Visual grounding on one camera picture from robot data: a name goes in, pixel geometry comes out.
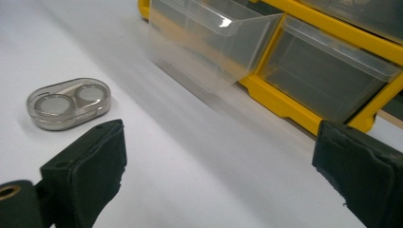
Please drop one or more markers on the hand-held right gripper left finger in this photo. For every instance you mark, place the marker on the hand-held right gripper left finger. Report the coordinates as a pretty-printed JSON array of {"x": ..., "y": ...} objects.
[{"x": 85, "y": 174}]

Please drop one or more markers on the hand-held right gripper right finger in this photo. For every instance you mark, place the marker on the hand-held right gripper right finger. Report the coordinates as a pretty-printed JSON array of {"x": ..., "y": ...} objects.
[{"x": 364, "y": 171}]

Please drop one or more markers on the clear contact lens case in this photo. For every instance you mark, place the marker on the clear contact lens case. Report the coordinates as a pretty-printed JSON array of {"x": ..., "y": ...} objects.
[{"x": 68, "y": 103}]

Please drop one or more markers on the yellow drawer cabinet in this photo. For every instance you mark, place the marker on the yellow drawer cabinet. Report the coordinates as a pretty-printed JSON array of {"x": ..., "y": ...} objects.
[{"x": 332, "y": 31}]

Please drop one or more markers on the clear plastic drawer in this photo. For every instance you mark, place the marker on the clear plastic drawer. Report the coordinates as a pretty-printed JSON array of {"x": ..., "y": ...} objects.
[
  {"x": 358, "y": 14},
  {"x": 206, "y": 41},
  {"x": 323, "y": 69}
]

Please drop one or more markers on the closed clear plastic drawer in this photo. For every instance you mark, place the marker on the closed clear plastic drawer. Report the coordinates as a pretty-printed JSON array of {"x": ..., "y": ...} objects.
[
  {"x": 358, "y": 14},
  {"x": 323, "y": 69}
]

